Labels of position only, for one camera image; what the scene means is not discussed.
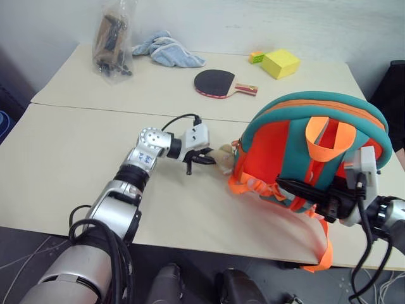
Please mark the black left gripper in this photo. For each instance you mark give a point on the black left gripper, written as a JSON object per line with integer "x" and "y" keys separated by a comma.
{"x": 196, "y": 154}

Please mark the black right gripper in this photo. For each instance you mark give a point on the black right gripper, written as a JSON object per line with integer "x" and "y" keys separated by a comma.
{"x": 337, "y": 202}

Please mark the small beige plush toy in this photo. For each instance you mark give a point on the small beige plush toy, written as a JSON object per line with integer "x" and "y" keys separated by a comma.
{"x": 223, "y": 156}

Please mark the orange and teal backpack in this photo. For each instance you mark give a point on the orange and teal backpack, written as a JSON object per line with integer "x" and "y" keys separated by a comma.
{"x": 284, "y": 152}

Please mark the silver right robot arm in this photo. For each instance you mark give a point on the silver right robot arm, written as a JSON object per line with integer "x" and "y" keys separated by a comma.
{"x": 392, "y": 212}

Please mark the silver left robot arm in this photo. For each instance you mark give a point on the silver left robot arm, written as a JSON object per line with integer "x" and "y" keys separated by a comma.
{"x": 104, "y": 212}

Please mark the yellow box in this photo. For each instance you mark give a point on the yellow box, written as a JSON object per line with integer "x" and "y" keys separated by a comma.
{"x": 281, "y": 63}

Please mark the black red table tennis paddle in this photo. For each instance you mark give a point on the black red table tennis paddle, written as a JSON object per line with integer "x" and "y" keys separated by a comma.
{"x": 213, "y": 83}

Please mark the dark rounded shape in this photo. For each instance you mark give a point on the dark rounded shape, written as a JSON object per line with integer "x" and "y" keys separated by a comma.
{"x": 169, "y": 285}
{"x": 239, "y": 286}

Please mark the light blue towel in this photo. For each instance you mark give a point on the light blue towel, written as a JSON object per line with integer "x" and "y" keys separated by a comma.
{"x": 167, "y": 49}

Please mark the yellow green toy block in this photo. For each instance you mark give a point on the yellow green toy block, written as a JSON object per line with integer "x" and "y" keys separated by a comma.
{"x": 256, "y": 57}

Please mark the clear plastic bag of parts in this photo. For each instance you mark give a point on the clear plastic bag of parts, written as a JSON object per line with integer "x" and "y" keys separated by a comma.
{"x": 110, "y": 41}

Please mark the blue round object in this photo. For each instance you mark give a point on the blue round object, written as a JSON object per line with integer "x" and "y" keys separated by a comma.
{"x": 3, "y": 125}

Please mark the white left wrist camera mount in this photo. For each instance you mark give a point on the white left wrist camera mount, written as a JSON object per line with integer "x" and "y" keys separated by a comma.
{"x": 196, "y": 136}

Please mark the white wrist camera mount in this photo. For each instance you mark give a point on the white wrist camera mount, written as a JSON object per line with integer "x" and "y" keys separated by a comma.
{"x": 364, "y": 172}
{"x": 196, "y": 136}

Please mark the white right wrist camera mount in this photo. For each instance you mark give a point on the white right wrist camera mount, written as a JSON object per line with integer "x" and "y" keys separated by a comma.
{"x": 364, "y": 172}

